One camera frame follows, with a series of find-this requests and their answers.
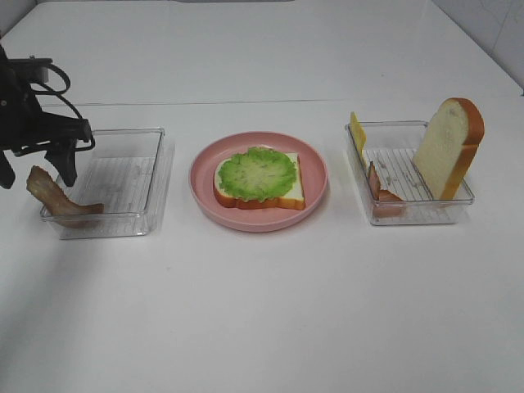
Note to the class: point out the green lettuce leaf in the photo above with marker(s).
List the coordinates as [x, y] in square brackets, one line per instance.
[259, 174]

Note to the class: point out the right clear plastic container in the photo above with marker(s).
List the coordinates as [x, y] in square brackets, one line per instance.
[390, 146]

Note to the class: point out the left clear plastic container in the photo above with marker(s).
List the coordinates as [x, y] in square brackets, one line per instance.
[128, 172]

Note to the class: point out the yellow cheese slice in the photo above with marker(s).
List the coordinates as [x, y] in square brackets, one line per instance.
[358, 134]

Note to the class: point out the brown bacon strip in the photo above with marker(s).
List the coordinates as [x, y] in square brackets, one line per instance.
[41, 185]

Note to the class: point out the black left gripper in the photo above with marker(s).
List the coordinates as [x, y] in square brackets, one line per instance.
[26, 128]

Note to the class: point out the pink bacon strip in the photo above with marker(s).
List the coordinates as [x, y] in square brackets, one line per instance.
[378, 192]

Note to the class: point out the white bread slice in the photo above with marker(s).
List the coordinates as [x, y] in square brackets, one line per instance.
[294, 200]
[449, 146]

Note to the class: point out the pink round plate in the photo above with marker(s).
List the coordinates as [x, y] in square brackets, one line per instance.
[313, 171]

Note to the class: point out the clear plastic container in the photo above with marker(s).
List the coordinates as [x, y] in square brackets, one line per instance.
[128, 172]
[390, 146]

